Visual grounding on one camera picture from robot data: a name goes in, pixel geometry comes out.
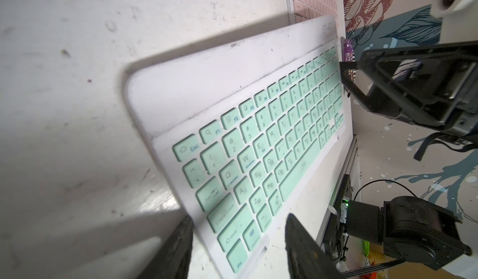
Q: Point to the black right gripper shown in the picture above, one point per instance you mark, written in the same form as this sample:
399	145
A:
430	86

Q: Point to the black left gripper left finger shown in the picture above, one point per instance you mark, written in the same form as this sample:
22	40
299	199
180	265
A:
172	261

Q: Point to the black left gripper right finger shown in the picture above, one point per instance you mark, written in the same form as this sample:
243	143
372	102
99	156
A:
306	260

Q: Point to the green keyboard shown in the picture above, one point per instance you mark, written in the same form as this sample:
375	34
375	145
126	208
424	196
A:
239	130

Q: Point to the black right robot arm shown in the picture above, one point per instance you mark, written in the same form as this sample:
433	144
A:
410	228

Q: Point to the purple candy bar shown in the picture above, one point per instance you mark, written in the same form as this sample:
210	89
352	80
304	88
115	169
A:
348	54

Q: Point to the aluminium mounting rail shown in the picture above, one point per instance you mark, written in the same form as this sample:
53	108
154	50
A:
330	236

